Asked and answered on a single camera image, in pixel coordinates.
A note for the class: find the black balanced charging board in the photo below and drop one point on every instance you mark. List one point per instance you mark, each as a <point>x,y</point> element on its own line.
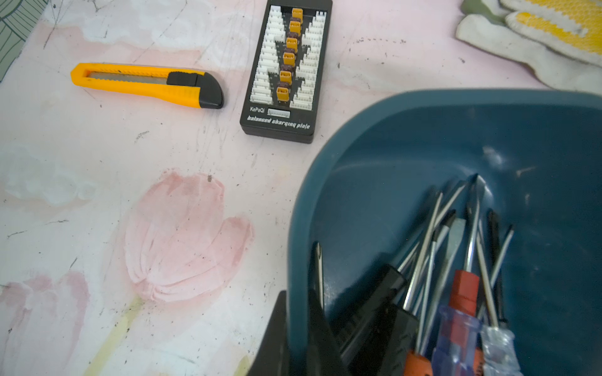
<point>285,81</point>

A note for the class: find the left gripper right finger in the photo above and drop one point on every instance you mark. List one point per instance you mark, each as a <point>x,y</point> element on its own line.
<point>323,354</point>

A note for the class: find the yellow utility knife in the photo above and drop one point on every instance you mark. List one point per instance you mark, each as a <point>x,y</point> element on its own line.
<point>189,88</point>

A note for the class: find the slim black handle screwdriver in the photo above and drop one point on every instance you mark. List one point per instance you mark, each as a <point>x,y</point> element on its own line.
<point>319,274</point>

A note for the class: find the orange handle screwdriver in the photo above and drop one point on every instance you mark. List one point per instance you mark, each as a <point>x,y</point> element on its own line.
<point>416,364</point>

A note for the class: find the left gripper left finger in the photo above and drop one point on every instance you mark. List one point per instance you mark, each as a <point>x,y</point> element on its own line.
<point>272,356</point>

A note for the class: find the yellow white work gloves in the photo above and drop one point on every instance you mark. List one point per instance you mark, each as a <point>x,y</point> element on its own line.
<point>559,40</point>

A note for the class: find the black grey handle screwdriver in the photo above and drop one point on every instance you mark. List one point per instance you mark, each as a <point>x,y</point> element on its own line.
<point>381,331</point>

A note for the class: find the clear handle screwdriver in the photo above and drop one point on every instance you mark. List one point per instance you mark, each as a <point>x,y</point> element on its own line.
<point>497,343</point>

